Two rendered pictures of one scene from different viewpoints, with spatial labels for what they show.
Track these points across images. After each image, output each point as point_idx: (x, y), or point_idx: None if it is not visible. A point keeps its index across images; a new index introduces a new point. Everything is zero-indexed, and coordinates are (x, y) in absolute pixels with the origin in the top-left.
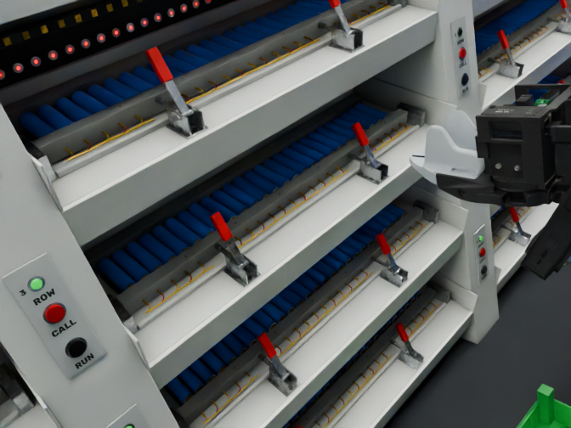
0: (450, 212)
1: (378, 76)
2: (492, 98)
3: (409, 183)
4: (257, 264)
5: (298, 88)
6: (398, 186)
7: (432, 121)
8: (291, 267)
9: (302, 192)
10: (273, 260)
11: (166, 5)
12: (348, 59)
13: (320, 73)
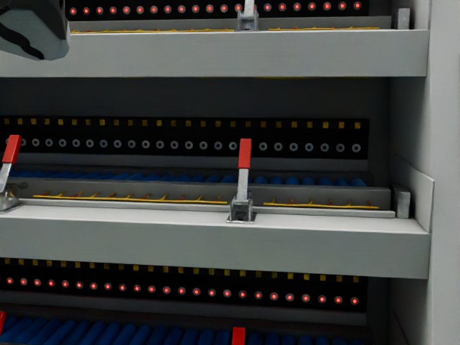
0: None
1: (399, 151)
2: None
3: (302, 266)
4: (20, 210)
5: (131, 37)
6: (267, 249)
7: (418, 212)
8: (38, 233)
9: (156, 198)
10: (31, 213)
11: (151, 2)
12: (218, 32)
13: (168, 33)
